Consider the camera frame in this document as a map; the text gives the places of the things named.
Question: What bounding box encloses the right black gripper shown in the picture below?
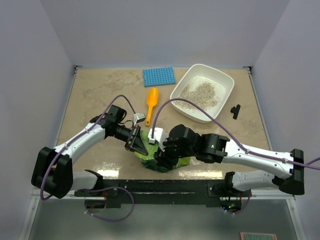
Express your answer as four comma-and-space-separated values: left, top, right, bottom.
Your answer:
154, 135, 196, 169

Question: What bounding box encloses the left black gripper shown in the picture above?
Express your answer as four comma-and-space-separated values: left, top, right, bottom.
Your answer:
111, 123, 148, 156

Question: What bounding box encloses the green litter bag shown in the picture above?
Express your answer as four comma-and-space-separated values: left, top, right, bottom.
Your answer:
134, 130, 191, 173

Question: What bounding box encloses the orange plastic scoop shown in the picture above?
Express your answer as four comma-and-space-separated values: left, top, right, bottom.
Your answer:
145, 87, 159, 127

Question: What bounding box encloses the white litter box tray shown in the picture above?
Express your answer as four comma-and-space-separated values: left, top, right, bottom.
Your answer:
170, 63, 235, 119

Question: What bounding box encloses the black bag clip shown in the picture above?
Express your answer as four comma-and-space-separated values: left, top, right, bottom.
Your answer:
230, 104, 241, 120

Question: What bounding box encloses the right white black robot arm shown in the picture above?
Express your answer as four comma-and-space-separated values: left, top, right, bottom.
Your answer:
147, 124, 305, 197

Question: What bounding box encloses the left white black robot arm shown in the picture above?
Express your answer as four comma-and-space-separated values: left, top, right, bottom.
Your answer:
31, 105, 148, 199

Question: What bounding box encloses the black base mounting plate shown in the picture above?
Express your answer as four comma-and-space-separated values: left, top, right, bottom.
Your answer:
73, 178, 253, 210

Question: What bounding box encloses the blue studded plate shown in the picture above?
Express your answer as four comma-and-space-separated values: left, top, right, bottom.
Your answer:
142, 67, 176, 88

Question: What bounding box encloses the pink green board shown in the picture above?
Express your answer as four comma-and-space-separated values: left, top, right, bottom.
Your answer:
240, 232, 277, 240

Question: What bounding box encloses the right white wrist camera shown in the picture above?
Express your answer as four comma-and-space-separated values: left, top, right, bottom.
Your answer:
147, 127, 167, 152

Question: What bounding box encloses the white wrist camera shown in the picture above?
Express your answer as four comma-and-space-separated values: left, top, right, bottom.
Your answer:
133, 113, 146, 125
147, 127, 167, 152

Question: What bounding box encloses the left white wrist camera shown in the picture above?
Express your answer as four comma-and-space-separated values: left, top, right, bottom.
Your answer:
133, 113, 146, 125

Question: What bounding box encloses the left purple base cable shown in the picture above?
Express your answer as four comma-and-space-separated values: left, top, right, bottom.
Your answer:
84, 186, 136, 222

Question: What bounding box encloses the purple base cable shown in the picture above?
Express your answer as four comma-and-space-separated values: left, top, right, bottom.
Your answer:
84, 186, 136, 222
224, 188, 252, 216

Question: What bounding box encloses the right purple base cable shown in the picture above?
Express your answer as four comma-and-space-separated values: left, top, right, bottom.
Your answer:
224, 188, 252, 216

